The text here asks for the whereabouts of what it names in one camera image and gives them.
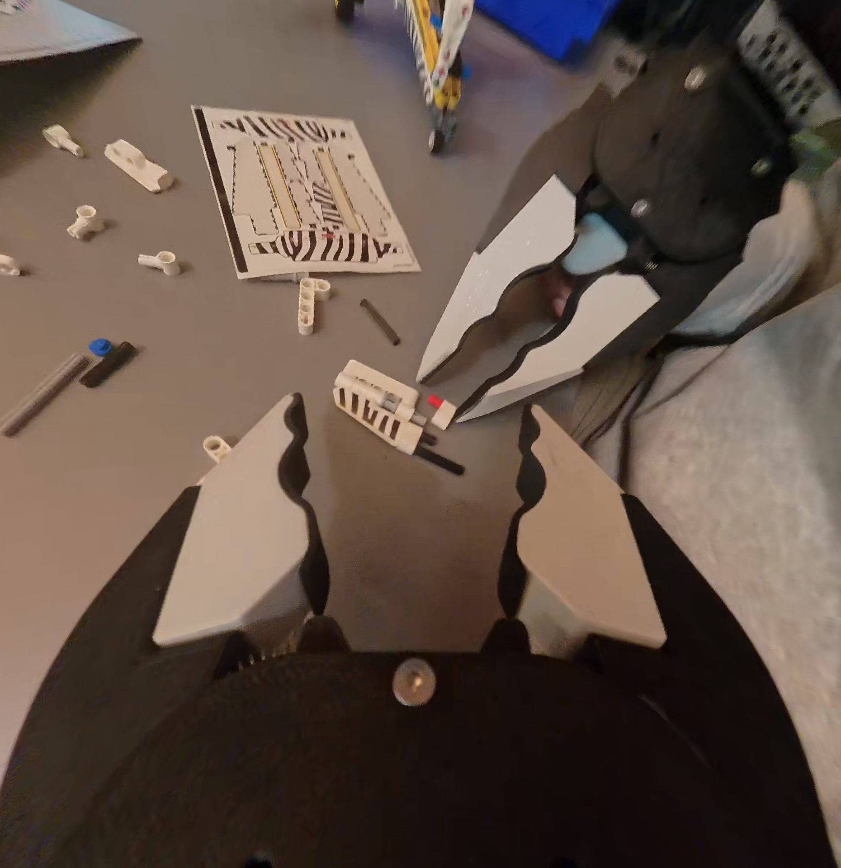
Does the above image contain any blue plastic bin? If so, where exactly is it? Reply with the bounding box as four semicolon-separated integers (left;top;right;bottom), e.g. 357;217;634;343
475;0;621;63

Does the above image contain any zebra striped lego assembly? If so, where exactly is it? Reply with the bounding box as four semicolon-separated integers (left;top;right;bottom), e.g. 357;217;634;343
332;359;465;476

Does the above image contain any grey instruction booklet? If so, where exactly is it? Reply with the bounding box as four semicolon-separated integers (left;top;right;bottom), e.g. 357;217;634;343
0;0;143;66

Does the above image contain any white long lego panel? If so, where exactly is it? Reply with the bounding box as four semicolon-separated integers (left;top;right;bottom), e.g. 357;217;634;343
105;139;175;194

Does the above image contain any yellow white lego vehicle model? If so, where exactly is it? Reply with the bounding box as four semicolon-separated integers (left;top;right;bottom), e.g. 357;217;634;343
334;0;476;156

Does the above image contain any zebra striped sticker sheet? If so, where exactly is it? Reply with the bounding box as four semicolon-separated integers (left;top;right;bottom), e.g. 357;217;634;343
192;105;421;280

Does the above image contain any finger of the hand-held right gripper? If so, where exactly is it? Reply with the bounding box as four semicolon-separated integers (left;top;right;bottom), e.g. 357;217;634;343
454;270;661;423
416;174;579;385

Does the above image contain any black lego connector tube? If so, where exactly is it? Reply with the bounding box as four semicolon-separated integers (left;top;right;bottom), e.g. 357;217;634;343
79;341;138;389

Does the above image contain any short black lego axle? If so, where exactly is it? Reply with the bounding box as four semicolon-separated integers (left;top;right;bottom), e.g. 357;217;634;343
359;299;401;347

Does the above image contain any person's right forearm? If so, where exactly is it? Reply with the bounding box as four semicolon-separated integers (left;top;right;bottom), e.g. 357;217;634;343
671;146;841;340

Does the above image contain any person's grey sweatshirt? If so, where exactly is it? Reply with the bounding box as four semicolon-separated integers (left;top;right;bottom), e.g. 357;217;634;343
583;278;841;849

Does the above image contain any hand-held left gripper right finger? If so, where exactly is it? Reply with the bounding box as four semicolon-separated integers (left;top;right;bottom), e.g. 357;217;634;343
498;405;667;657

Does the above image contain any white angled lego beam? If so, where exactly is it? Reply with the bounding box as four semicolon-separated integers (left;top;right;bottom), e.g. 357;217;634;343
297;277;332;336

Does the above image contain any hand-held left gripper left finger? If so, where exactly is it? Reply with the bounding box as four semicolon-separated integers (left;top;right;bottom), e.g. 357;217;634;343
152;392;331;653

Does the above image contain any grey lego axle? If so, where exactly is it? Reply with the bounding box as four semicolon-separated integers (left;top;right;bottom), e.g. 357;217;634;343
0;353;89;437

